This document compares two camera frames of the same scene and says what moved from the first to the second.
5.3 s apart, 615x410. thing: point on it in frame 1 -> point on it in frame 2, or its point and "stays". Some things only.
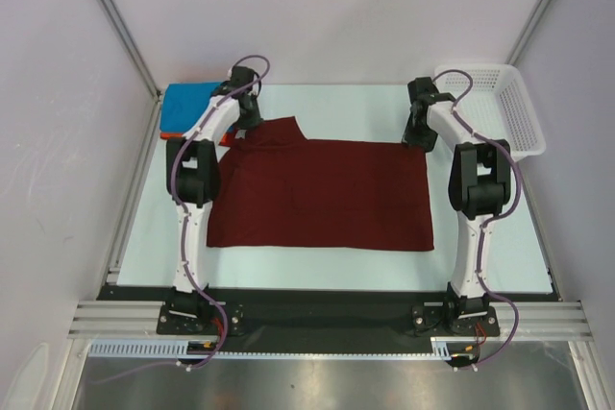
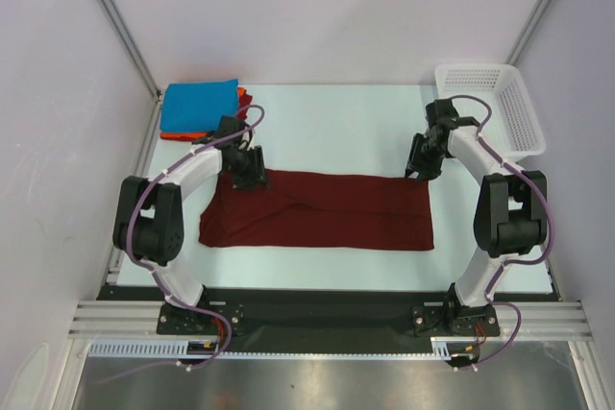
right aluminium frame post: x=543 y=5 stays
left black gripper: x=255 y=120 -> x=257 y=175
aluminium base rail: x=551 y=321 stays
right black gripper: x=418 y=133 -> x=421 y=158
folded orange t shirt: x=180 y=135 stays
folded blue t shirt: x=183 y=103 stays
